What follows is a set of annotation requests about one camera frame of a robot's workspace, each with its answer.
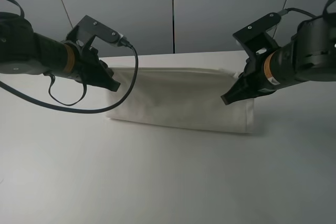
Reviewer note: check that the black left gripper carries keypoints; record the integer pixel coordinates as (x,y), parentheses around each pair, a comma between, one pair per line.
(90,70)

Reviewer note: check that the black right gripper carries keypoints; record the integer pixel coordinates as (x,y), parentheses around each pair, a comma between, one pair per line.
(250,84)

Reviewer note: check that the white towel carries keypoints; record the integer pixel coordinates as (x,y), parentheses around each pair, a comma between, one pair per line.
(186,98)

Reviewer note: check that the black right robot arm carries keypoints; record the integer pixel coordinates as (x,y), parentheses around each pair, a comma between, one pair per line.
(310,56)

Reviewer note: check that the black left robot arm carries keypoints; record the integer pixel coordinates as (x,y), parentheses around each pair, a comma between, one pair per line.
(24,51)

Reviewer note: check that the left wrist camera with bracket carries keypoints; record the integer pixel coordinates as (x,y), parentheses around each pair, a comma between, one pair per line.
(88,29)

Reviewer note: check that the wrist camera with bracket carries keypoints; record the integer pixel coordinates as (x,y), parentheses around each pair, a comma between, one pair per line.
(255,37)
(88,29)

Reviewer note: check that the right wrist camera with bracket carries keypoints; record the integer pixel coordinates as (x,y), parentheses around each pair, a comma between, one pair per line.
(255,37)

